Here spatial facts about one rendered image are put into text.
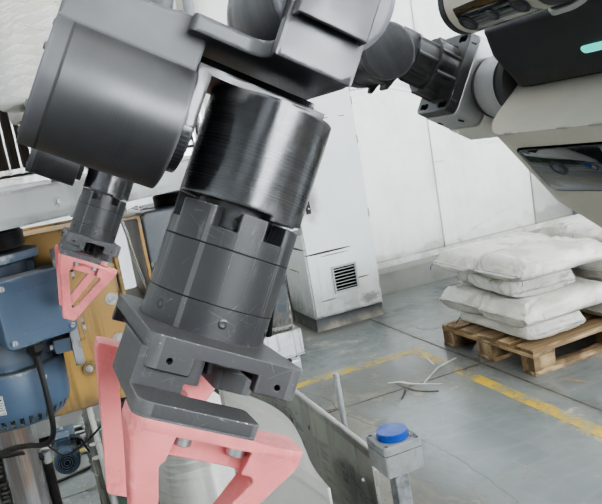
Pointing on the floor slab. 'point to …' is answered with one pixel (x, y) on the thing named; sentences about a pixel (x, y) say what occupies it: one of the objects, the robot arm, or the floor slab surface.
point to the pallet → (540, 356)
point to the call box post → (400, 487)
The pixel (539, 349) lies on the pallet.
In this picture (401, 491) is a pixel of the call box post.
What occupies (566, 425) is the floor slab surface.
